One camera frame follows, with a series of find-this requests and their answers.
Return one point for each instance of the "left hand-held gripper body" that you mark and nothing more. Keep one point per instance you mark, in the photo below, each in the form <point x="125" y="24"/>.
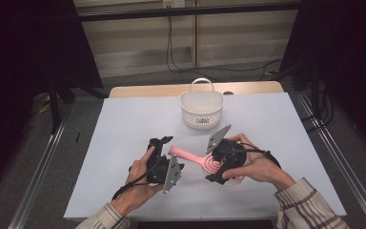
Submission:
<point x="157" y="168"/>

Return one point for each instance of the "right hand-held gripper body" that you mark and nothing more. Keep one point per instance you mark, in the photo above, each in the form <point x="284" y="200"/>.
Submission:
<point x="233" y="154"/>

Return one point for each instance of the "person's left hand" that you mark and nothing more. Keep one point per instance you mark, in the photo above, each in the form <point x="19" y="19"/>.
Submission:
<point x="136" y="187"/>

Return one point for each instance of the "small black floor object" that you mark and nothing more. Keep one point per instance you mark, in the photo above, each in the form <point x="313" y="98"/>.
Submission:
<point x="77" y="137"/>

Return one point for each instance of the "wall socket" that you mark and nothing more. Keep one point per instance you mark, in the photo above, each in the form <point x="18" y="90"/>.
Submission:
<point x="173" y="3"/>

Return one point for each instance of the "black curtain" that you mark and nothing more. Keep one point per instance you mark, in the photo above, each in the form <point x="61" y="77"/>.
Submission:
<point x="355" y="47"/>
<point x="12" y="63"/>

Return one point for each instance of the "person's right hand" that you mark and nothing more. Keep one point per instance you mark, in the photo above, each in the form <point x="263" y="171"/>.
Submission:
<point x="260" y="168"/>

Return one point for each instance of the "white plastic basket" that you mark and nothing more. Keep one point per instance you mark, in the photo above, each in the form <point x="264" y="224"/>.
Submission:
<point x="201" y="119"/>

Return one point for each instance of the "metal floor rail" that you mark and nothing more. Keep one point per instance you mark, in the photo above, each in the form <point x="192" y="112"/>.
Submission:
<point x="346" y="165"/>
<point x="35" y="178"/>

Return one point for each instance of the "wooden table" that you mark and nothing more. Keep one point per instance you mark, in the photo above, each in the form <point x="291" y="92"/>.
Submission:
<point x="139" y="90"/>

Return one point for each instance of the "black horizontal bar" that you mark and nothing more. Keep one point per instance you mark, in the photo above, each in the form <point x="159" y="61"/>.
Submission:
<point x="139" y="14"/>

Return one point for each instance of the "pink hairbrush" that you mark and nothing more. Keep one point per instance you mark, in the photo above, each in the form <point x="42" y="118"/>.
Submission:
<point x="189" y="156"/>

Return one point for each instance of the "black metal stand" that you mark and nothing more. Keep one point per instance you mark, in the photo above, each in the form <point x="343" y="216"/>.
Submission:
<point x="54" y="108"/>
<point x="315" y="92"/>

